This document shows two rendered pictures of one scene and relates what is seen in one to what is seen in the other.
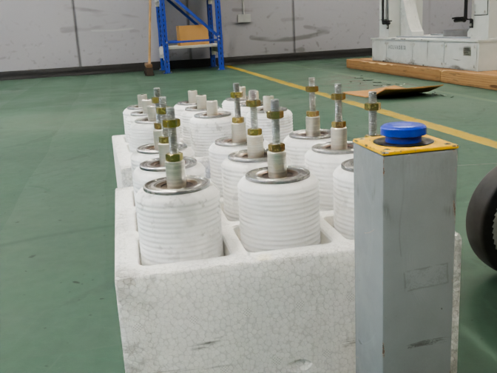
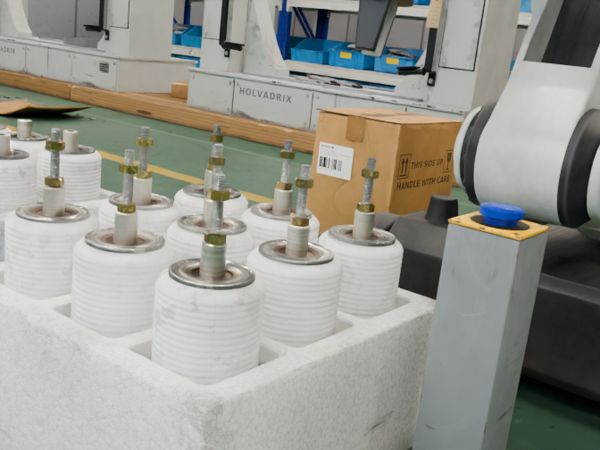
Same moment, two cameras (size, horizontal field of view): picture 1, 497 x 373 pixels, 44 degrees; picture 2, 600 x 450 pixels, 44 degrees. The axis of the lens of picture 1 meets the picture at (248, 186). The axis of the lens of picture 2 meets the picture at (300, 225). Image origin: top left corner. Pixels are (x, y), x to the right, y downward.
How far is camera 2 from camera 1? 0.47 m
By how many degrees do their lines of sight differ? 41
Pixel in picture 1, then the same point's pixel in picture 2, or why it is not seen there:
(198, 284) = (275, 397)
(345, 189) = (353, 264)
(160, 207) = (227, 306)
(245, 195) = (282, 279)
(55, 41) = not seen: outside the picture
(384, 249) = (504, 331)
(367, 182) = (478, 264)
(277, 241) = (315, 330)
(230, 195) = not seen: hidden behind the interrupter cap
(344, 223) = (345, 302)
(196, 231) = (255, 330)
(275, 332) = (322, 436)
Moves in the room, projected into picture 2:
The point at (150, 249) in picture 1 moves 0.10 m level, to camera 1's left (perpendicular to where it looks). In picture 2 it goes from (200, 362) to (87, 389)
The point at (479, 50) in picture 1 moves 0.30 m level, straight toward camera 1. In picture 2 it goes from (120, 68) to (127, 73)
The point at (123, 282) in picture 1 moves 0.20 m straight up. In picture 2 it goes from (212, 412) to (235, 154)
